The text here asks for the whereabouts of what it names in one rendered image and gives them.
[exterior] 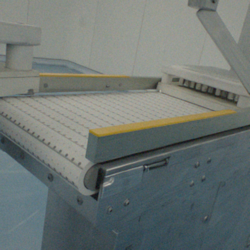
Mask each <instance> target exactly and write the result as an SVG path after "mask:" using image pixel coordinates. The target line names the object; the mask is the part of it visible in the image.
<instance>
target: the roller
mask: <svg viewBox="0 0 250 250"><path fill-rule="evenodd" d="M101 165H102V164H101V163H98V164H94V165H93V166H92V167H90V169H89V170H88V171H87V172H86V174H85V177H84V179H83V185H84V186H85V187H86V189H89V190H91V191H96V190H98V189H100V185H101V179H102V173H101Z"/></svg>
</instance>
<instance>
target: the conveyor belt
mask: <svg viewBox="0 0 250 250"><path fill-rule="evenodd" d="M211 111H214V110H211V109H208V108H206V107H202V106H199V105H197V104H194V103H191V102H188V101H184V100H181V99H178V98H176V97H174V96H170V95H168V94H163V93H159V92H157V91H149V92H120V93H91V94H62V95H34V96H5V97H0V133H1V134H3V135H4V136H5V137H7V138H8V139H9V140H10V141H12V142H14V143H15V144H16V145H18V147H20V148H22V149H23V150H24V151H26V152H27V153H28V154H29V155H31V156H33V157H34V158H35V159H36V160H37V161H38V162H40V163H42V164H43V165H44V166H46V167H47V168H48V169H49V170H51V171H53V172H54V173H55V174H56V175H57V176H59V177H61V178H62V179H63V180H65V181H66V182H67V183H68V184H70V185H71V186H72V187H74V189H76V190H77V191H79V192H80V193H82V194H83V195H86V196H88V195H91V194H94V193H97V192H99V191H100V189H98V190H96V191H91V190H89V189H86V187H85V186H84V185H83V179H84V177H85V174H86V172H87V171H88V170H89V169H90V167H92V166H93V165H94V164H98V163H102V162H104V161H108V160H113V159H116V158H113V159H108V160H104V161H102V162H98V163H93V162H91V161H90V160H88V159H87V158H85V154H86V147H87V141H88V134H89V129H96V128H103V127H110V126H114V125H124V124H131V123H138V122H145V121H153V120H159V119H163V118H171V117H178V116H185V115H192V114H200V113H207V112H211ZM245 126H247V125H245ZM238 128H239V127H238ZM232 129H235V128H232ZM229 130H231V129H229ZM223 131H224V130H223ZM225 131H226V130H225ZM221 132H222V131H221ZM216 133H217V132H216ZM219 133H220V132H219ZM209 135H211V134H209ZM205 136H206V135H205ZM201 137H203V136H201ZM196 138H197V137H196ZM198 138H199V137H198ZM192 139H193V138H192ZM194 139H195V138H194ZM189 140H191V139H188V141H189ZM185 141H187V140H185ZM181 142H184V141H181ZM177 143H180V142H177ZM172 144H176V143H172ZM169 145H170V144H169ZM164 146H166V145H164ZM160 147H163V146H159V147H156V148H160ZM156 148H153V149H156ZM149 150H152V149H149ZM144 151H145V150H144ZM146 151H148V150H146ZM140 152H143V151H140ZM136 153H139V152H136ZM133 154H135V153H131V154H129V155H133ZM129 155H125V156H129ZM121 157H124V156H121ZM121 157H117V158H121Z"/></svg>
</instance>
